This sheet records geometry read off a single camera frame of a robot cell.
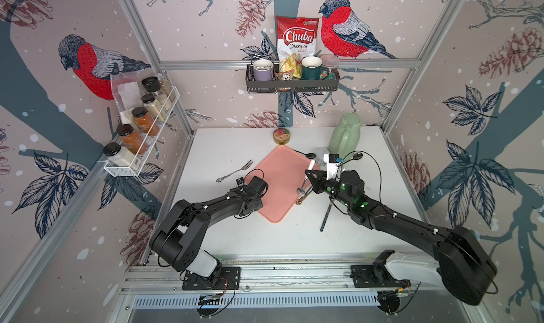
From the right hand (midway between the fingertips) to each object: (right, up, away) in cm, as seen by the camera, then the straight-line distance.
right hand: (307, 170), depth 79 cm
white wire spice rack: (-60, +1, -14) cm, 62 cm away
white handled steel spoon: (-2, -8, +3) cm, 9 cm away
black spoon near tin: (+6, +4, +29) cm, 30 cm away
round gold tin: (-9, +15, +34) cm, 39 cm away
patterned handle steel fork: (+9, -21, +8) cm, 24 cm away
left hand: (-20, -16, +13) cm, 28 cm away
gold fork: (-2, -15, +13) cm, 20 cm away
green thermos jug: (+19, +13, +11) cm, 25 cm away
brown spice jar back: (-58, +33, +7) cm, 67 cm away
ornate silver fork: (-29, -2, +25) cm, 38 cm away
